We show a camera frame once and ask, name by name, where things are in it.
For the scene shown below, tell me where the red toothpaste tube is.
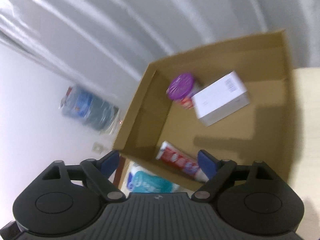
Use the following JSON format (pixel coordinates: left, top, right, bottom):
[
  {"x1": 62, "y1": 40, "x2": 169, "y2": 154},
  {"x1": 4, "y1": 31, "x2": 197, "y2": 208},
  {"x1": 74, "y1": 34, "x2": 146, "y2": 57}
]
[{"x1": 156, "y1": 141, "x2": 208, "y2": 183}]

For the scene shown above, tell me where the white rectangular box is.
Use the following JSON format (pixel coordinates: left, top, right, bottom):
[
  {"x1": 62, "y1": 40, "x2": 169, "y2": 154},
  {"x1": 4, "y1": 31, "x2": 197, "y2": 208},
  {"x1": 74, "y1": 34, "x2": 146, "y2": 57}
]
[{"x1": 192, "y1": 71, "x2": 250, "y2": 126}]

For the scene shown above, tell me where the purple lid air freshener jar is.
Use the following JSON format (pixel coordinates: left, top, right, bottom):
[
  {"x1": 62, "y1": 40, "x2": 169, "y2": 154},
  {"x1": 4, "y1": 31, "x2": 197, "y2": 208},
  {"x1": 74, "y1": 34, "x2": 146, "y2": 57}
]
[{"x1": 166, "y1": 73, "x2": 201, "y2": 109}]

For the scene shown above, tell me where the blue tissue pack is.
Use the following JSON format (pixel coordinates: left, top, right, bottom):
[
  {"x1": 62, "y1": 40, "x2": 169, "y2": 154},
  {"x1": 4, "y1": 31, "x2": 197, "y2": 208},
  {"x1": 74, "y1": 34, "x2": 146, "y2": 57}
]
[{"x1": 126, "y1": 163, "x2": 180, "y2": 193}]

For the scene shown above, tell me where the blue water jug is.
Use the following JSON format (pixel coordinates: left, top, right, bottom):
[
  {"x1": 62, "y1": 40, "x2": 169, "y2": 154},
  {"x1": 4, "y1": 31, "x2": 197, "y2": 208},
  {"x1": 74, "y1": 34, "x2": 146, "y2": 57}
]
[{"x1": 60, "y1": 85, "x2": 119, "y2": 132}]

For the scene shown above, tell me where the white water dispenser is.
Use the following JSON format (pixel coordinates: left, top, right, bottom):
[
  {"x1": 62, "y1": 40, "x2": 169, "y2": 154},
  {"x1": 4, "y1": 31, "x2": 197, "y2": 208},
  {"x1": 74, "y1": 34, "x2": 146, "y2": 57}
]
[{"x1": 100, "y1": 112, "x2": 123, "y2": 135}]

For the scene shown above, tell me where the brown cardboard box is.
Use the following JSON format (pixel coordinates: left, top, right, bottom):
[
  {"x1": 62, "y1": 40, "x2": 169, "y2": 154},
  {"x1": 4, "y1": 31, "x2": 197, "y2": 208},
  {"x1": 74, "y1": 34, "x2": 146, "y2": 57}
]
[{"x1": 113, "y1": 30, "x2": 300, "y2": 191}]

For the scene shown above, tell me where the white curtain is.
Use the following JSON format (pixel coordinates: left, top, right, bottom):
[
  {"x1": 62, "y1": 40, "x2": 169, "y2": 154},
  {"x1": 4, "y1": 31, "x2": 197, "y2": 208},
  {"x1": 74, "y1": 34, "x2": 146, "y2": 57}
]
[{"x1": 0, "y1": 0, "x2": 320, "y2": 93}]

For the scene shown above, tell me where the white wall socket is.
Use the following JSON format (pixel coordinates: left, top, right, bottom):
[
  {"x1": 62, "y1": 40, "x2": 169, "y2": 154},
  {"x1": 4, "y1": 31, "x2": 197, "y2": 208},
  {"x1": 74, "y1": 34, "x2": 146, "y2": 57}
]
[{"x1": 92, "y1": 142, "x2": 105, "y2": 154}]

